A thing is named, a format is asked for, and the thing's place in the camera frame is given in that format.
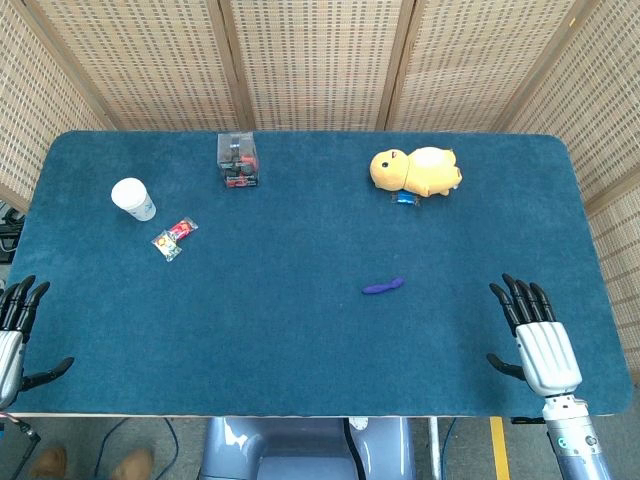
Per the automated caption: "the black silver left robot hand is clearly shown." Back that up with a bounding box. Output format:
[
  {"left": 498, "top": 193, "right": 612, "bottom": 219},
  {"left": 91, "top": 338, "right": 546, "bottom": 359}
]
[{"left": 0, "top": 274, "right": 75, "bottom": 409}]

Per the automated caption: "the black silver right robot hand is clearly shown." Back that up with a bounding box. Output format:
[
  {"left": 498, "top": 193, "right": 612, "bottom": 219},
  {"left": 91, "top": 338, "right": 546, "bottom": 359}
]
[{"left": 486, "top": 272, "right": 584, "bottom": 401}]

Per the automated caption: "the black equipment beside table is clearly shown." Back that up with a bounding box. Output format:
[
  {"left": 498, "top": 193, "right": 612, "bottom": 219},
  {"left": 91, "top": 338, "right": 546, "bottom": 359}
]
[{"left": 0, "top": 199, "right": 27, "bottom": 266}]

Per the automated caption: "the white table leg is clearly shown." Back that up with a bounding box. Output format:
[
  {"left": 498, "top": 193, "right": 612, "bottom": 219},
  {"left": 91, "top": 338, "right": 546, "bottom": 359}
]
[{"left": 427, "top": 417, "right": 442, "bottom": 480}]

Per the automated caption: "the yellow candy packet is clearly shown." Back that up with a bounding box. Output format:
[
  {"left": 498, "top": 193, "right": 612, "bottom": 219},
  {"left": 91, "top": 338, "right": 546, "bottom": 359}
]
[{"left": 151, "top": 229, "right": 183, "bottom": 263}]

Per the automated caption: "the white paper cup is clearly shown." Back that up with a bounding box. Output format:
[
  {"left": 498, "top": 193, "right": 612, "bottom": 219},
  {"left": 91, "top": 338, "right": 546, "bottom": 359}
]
[{"left": 110, "top": 177, "right": 158, "bottom": 223}]

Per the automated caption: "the red candy packet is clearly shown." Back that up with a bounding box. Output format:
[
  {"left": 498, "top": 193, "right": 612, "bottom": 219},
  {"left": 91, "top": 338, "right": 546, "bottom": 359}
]
[{"left": 167, "top": 216, "right": 200, "bottom": 242}]

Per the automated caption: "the woven screen panel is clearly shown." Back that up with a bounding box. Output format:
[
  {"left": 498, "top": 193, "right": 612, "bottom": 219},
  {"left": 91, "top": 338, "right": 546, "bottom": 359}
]
[
  {"left": 218, "top": 0, "right": 417, "bottom": 132},
  {"left": 0, "top": 0, "right": 117, "bottom": 214},
  {"left": 22, "top": 0, "right": 256, "bottom": 132},
  {"left": 382, "top": 0, "right": 609, "bottom": 134},
  {"left": 499, "top": 0, "right": 640, "bottom": 386}
]

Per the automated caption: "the yellow duck plush toy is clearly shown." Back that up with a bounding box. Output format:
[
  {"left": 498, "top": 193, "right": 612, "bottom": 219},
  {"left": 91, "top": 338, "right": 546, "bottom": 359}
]
[{"left": 369, "top": 145, "right": 464, "bottom": 198}]

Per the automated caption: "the blue felt table mat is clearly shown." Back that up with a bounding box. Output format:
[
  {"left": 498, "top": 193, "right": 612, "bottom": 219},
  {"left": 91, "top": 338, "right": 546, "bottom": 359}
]
[{"left": 7, "top": 130, "right": 634, "bottom": 419}]

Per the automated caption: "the blue-grey robot torso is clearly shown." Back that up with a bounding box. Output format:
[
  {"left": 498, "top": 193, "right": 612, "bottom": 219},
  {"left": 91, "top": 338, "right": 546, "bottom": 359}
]
[{"left": 198, "top": 417, "right": 417, "bottom": 480}]

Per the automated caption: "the clear coffee capsule box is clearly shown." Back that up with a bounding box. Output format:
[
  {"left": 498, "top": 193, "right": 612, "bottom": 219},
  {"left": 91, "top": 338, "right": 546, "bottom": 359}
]
[{"left": 216, "top": 131, "right": 263, "bottom": 191}]

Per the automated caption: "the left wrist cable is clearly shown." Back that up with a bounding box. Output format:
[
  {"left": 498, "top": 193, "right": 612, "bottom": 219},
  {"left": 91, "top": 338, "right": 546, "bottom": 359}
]
[{"left": 0, "top": 410, "right": 42, "bottom": 444}]

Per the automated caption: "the blue floor cable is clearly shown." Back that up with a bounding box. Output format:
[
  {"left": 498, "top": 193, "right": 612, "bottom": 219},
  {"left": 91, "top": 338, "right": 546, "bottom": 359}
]
[{"left": 94, "top": 417, "right": 182, "bottom": 480}]

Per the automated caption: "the black torso cable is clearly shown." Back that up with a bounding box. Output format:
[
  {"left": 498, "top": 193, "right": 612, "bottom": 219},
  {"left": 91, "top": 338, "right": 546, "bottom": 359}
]
[{"left": 341, "top": 419, "right": 362, "bottom": 480}]

